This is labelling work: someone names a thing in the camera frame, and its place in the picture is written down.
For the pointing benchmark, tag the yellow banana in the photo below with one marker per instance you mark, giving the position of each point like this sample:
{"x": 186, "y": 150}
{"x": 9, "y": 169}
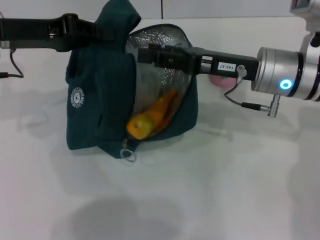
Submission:
{"x": 150, "y": 117}

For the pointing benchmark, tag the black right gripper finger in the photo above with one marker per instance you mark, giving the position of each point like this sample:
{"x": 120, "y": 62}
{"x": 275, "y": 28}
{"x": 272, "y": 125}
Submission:
{"x": 170, "y": 51}
{"x": 170, "y": 62}

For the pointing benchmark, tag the dark teal insulated lunch bag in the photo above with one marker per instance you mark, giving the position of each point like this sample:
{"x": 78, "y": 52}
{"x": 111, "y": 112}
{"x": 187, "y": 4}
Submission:
{"x": 100, "y": 100}

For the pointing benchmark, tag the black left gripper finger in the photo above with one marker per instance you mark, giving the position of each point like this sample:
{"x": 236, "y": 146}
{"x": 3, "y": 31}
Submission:
{"x": 103, "y": 37}
{"x": 102, "y": 28}

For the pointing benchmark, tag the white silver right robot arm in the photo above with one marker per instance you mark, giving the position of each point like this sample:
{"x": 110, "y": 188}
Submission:
{"x": 275, "y": 72}

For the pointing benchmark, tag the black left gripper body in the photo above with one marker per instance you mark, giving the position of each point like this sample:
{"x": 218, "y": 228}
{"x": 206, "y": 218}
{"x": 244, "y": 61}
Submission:
{"x": 32, "y": 32}

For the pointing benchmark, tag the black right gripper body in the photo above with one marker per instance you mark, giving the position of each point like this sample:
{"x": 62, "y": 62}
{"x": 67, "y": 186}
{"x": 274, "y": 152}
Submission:
{"x": 225, "y": 65}

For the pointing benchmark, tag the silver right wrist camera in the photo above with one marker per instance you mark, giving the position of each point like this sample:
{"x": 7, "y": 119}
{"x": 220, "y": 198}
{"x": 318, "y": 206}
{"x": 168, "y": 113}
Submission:
{"x": 303, "y": 5}

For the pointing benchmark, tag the pink peach toy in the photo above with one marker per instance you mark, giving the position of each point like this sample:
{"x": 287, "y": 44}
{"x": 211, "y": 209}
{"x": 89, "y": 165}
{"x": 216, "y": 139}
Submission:
{"x": 222, "y": 82}

